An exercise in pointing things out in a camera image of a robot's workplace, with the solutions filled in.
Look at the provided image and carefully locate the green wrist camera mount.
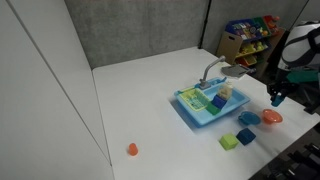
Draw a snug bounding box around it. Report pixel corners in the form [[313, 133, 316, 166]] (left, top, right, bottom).
[[287, 70, 319, 83]]

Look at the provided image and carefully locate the yellow dish rack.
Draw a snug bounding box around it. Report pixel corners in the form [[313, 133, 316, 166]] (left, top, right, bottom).
[[179, 88, 210, 112]]

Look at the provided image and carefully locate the lime green cube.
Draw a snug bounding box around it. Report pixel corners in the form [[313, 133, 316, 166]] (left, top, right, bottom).
[[219, 133, 239, 150]]

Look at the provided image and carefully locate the grey metal mounting plate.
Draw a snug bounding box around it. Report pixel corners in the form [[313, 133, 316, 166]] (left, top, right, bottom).
[[221, 64, 250, 78]]

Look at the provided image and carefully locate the black clamp equipment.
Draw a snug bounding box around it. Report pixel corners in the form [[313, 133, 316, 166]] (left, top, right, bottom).
[[266, 143, 320, 180]]

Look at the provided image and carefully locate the orange plate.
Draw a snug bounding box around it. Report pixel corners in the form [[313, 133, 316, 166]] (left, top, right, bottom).
[[262, 109, 283, 124]]

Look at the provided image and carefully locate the grey toy faucet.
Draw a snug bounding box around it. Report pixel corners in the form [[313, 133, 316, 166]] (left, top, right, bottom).
[[199, 56, 226, 90]]

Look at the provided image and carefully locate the light blue toy sink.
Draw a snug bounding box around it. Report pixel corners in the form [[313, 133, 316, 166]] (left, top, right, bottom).
[[174, 78, 250, 128]]

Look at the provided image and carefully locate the small orange cup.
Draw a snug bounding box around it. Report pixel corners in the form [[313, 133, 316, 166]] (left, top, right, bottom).
[[128, 143, 138, 156]]

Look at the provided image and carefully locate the toy storage shelf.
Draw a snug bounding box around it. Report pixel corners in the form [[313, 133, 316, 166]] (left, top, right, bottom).
[[216, 15, 280, 67]]

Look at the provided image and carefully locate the dark blue cube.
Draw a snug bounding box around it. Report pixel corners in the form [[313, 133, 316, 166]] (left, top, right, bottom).
[[236, 128, 256, 145]]

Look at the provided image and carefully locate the dark blue block in sink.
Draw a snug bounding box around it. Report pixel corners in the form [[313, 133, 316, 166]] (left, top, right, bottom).
[[211, 95, 227, 109]]

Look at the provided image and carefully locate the green block in sink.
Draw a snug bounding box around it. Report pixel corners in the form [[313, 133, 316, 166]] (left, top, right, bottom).
[[206, 103, 221, 115]]

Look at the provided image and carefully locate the black tripod stand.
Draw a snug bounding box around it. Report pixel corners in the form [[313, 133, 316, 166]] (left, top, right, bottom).
[[198, 0, 212, 49]]

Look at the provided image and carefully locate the blue plate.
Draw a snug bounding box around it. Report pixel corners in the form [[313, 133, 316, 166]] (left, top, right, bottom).
[[238, 111, 261, 125]]

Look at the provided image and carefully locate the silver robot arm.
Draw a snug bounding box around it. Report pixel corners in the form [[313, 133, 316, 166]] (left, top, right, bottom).
[[267, 21, 320, 102]]

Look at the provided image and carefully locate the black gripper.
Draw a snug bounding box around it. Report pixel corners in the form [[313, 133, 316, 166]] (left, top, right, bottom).
[[267, 81, 299, 97]]

